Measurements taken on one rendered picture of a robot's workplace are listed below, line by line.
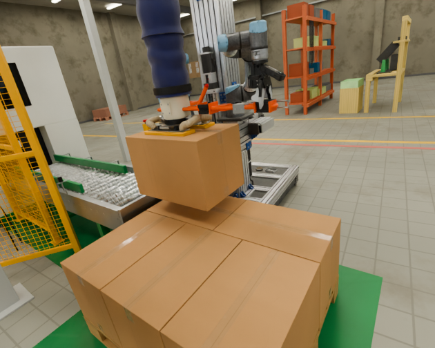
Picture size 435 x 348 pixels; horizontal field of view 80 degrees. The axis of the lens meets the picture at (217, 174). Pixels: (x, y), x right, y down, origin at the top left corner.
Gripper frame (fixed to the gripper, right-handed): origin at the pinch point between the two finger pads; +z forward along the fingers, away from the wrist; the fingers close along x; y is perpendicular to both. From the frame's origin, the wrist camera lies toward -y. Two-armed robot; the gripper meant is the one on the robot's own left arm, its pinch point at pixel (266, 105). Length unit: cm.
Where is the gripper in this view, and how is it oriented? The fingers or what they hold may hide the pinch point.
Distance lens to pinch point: 129.3
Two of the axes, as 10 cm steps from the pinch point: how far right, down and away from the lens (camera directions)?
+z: 1.3, 9.1, 3.8
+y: -8.0, -1.3, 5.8
